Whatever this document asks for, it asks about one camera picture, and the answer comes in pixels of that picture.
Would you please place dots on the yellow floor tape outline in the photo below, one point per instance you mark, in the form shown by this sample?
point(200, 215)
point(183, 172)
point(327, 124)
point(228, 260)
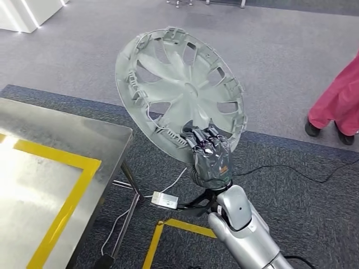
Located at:
point(153, 247)

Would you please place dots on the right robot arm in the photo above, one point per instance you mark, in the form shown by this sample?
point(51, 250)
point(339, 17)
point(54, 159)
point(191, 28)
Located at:
point(238, 208)

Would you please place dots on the black robot left wrist mount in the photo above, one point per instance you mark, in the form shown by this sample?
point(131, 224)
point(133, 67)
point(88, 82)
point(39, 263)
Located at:
point(104, 261)

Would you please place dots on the black right wrist camera bracket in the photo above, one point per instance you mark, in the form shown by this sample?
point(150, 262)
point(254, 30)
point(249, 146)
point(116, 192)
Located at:
point(196, 211)

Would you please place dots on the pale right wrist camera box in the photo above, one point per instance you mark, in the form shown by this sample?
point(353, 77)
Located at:
point(164, 200)

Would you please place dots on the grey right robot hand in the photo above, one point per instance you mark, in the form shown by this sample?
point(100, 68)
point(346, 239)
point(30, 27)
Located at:
point(215, 163)

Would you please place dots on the person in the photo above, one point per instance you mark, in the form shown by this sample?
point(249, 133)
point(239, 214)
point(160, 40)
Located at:
point(336, 104)

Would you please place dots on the white platform with light strips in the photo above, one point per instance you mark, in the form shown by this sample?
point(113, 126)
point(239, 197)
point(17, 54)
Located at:
point(17, 15)

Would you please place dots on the stainless steel workbench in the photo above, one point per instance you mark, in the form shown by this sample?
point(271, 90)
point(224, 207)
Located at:
point(56, 122)

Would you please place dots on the grey plastic wheel cover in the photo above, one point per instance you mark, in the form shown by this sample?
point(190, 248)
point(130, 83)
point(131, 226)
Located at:
point(179, 96)

